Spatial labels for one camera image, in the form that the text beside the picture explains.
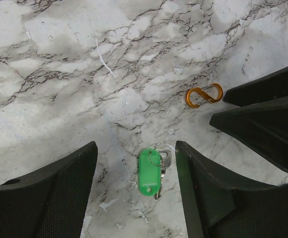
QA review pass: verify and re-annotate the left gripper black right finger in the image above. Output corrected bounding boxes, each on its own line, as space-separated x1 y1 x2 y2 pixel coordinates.
175 141 288 238

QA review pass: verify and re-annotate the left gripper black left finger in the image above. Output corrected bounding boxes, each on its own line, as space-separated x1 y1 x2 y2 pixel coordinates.
0 141 98 238

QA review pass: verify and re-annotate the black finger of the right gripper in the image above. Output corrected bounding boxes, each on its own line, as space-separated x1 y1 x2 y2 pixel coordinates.
210 96 288 173
223 66 288 107

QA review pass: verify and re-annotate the green key tag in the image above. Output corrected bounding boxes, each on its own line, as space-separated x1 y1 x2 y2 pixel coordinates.
138 148 172 200

